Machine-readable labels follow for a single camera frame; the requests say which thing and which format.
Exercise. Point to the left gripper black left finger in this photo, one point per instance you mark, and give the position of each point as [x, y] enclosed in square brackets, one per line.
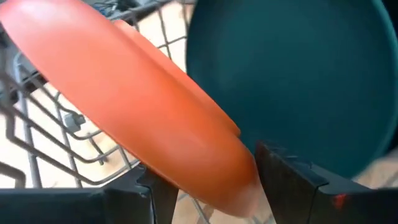
[77, 207]

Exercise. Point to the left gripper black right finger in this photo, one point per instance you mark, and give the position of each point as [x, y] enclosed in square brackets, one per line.
[326, 205]

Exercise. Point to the orange plate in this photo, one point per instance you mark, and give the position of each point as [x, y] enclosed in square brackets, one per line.
[124, 93]

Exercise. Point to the dark teal plate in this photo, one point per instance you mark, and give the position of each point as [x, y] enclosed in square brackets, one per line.
[295, 77]

